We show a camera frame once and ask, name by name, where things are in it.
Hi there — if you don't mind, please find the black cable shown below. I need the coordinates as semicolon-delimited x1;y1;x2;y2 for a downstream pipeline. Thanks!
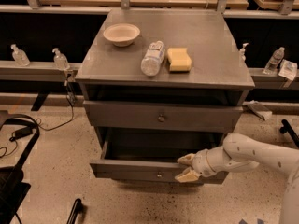
36;81;77;133

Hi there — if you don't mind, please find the upright clear water bottle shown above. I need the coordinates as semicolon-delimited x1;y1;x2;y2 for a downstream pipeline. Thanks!
263;47;285;74

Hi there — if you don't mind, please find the yellow sponge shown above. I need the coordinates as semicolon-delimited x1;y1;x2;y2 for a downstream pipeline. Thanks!
167;48;192;72

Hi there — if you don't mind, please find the black chair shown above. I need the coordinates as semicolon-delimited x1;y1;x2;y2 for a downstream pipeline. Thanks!
0;110;40;224

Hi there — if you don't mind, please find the clear plastic packet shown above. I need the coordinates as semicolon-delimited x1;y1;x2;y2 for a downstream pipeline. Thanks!
278;59;297;81

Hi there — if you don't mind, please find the black power adapter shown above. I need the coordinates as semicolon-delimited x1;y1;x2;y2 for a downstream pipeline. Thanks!
10;127;33;142

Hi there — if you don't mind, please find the grey drawer cabinet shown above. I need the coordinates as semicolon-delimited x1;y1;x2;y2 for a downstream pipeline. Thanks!
76;9;254;183

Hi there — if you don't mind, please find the clear pump bottle far left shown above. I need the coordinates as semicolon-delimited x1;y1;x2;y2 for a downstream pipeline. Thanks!
10;44;30;66

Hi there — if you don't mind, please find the grey top drawer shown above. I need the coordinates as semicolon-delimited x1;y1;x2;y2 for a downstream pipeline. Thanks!
83;101;243;133

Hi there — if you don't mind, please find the black bar on floor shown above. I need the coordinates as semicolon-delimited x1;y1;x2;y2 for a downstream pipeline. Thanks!
66;198;83;224

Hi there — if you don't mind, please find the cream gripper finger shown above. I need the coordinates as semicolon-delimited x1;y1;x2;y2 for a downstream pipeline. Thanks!
177;153;194;166
175;167;200;183

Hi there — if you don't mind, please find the grey drawer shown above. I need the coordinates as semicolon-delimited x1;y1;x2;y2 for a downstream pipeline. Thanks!
83;101;243;133
91;129;223;183

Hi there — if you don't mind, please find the white paper bowl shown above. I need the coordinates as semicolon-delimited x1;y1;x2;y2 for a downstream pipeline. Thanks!
103;23;140;47

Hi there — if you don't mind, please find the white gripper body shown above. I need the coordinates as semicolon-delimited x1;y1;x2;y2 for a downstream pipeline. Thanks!
192;149;216;177

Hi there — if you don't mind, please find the black caster base right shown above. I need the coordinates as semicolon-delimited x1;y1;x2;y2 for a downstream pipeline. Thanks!
279;119;299;147

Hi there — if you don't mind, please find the clear plastic water bottle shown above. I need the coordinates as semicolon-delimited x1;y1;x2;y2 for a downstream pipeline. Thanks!
141;41;165;77

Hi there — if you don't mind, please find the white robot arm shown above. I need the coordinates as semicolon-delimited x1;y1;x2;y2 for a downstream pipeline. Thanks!
175;133;299;224

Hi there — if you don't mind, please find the clear pump bottle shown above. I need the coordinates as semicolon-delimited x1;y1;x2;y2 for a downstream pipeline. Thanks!
10;44;30;66
239;43;249;61
52;48;70;71

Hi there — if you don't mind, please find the clear pump bottle right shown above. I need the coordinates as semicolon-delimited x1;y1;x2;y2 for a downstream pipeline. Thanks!
239;43;249;61

